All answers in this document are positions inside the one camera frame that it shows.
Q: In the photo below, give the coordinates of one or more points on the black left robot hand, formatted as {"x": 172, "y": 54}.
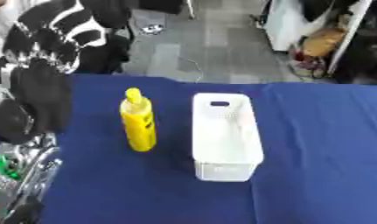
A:
{"x": 40, "y": 87}

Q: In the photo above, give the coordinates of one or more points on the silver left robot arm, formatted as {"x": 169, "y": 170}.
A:
{"x": 23, "y": 178}

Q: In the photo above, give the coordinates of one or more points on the yellow plastic bottle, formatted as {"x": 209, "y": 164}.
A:
{"x": 139, "y": 125}

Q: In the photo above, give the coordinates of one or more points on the white plastic basket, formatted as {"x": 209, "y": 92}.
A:
{"x": 224, "y": 137}

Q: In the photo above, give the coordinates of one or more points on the white cabinet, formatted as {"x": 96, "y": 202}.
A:
{"x": 285, "y": 26}

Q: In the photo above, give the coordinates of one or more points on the brown bag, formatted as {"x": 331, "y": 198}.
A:
{"x": 323, "y": 42}

